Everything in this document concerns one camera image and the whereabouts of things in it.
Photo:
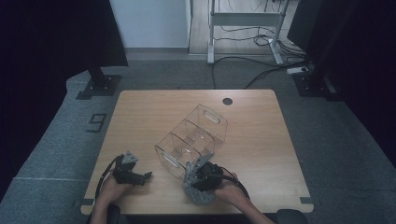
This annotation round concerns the clear acrylic divided organizer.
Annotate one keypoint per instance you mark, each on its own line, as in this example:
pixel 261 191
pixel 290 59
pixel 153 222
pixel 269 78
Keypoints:
pixel 190 140

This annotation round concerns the person's left leg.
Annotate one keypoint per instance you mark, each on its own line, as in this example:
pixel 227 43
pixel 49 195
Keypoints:
pixel 114 216

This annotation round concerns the person's right leg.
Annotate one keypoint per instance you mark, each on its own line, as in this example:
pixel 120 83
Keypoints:
pixel 291 217

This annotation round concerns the white desk frame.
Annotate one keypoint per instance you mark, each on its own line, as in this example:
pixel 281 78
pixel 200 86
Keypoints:
pixel 246 18

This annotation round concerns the person's right hand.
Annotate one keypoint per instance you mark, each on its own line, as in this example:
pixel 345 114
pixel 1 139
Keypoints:
pixel 232 193

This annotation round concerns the person's left hand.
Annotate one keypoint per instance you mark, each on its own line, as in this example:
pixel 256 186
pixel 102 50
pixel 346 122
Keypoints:
pixel 113 193

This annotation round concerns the grey fluffy cloth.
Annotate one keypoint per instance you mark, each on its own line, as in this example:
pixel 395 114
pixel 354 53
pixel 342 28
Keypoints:
pixel 199 196

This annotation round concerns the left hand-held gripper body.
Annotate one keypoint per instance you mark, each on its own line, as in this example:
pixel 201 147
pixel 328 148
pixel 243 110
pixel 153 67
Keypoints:
pixel 124 172

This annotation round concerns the white power strip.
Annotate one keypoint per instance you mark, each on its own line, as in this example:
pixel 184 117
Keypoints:
pixel 297 70

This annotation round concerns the black stand base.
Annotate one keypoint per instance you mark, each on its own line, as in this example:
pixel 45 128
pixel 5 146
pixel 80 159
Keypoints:
pixel 101 85
pixel 311 85

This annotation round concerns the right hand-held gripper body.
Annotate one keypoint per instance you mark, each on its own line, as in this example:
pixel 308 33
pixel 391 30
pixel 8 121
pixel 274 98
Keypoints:
pixel 208 177

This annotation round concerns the person's leg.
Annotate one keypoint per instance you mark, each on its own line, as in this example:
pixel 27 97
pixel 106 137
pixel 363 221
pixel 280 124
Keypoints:
pixel 291 217
pixel 114 216

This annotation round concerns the dark curtain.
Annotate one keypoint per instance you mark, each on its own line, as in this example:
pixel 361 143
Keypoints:
pixel 358 62
pixel 46 62

